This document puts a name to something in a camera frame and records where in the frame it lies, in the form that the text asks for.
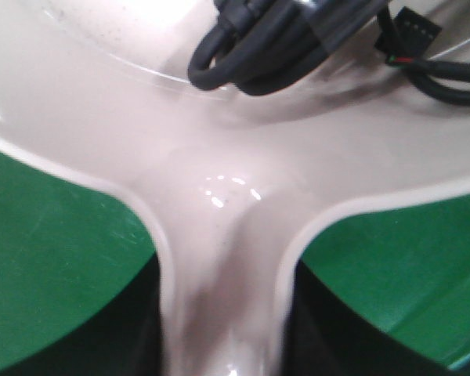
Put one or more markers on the beige plastic dustpan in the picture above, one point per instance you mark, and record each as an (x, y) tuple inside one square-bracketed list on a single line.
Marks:
[(231, 188)]

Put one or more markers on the green conveyor belt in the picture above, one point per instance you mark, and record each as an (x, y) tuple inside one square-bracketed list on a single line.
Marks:
[(77, 270)]

